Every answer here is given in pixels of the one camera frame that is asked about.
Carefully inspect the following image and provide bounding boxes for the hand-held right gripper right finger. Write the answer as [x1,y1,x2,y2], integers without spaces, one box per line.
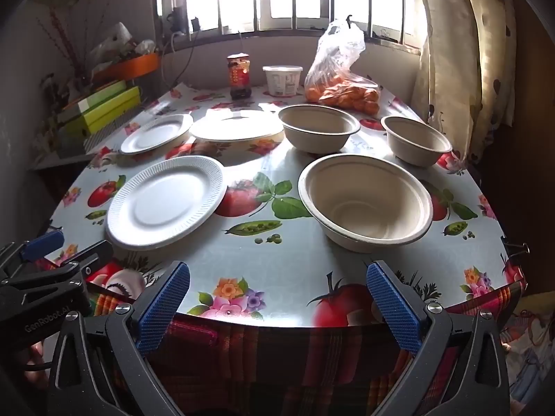
[365,260,510,416]

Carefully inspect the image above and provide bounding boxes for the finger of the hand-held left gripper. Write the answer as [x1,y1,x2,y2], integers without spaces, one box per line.
[18,229,66,266]
[55,239,114,276]

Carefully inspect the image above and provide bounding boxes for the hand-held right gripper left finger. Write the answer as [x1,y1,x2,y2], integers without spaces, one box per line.
[47,261,191,416]

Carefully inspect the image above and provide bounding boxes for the large white foam plate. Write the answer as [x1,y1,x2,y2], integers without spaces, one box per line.
[105,155,228,251]

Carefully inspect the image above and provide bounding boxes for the large beige paper bowl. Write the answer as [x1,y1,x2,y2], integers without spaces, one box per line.
[298,153,434,254]

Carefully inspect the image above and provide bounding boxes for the medium beige paper bowl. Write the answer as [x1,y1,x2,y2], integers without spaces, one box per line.
[277,104,361,154]

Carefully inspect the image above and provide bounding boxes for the fruit print tablecloth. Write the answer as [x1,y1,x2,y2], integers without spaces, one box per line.
[41,82,527,328]

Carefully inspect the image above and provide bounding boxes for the red plaid cloth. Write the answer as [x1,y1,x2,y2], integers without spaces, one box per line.
[87,281,527,416]

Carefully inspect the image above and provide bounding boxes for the small white plate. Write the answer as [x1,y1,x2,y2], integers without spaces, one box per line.
[119,113,194,155]

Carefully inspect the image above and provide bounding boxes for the black binder clip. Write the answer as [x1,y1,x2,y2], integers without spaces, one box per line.
[501,236,530,261]

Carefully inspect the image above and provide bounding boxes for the printed blanket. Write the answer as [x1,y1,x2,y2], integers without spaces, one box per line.
[498,299,555,401]

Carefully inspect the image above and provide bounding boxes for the green and white flat box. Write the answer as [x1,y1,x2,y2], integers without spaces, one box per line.
[58,80,127,115]

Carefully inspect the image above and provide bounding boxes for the small beige paper bowl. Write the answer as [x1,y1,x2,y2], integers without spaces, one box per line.
[380,115,453,167]

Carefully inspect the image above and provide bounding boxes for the white oval plate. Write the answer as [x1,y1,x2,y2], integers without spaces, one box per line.
[189,108,285,144]

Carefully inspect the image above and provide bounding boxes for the white plastic bag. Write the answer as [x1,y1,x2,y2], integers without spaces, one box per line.
[89,21,133,70]

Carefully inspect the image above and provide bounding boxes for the dried branches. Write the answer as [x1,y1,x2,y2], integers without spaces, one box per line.
[35,0,102,79]

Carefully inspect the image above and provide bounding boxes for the plastic bag of oranges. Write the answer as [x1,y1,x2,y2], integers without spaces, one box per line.
[304,18,382,117]

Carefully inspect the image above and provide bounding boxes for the dark sauce jar red label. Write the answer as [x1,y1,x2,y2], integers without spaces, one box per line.
[226,53,252,99]

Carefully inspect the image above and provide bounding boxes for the black charger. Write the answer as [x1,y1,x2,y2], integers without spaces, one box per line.
[167,6,186,34]

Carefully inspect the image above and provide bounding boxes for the white plastic tub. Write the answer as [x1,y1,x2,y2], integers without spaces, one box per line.
[262,65,303,97]

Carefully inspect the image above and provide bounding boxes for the floral curtain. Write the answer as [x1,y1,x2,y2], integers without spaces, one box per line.
[410,0,519,165]

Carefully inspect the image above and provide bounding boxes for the white cable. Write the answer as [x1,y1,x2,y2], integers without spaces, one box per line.
[162,30,197,88]

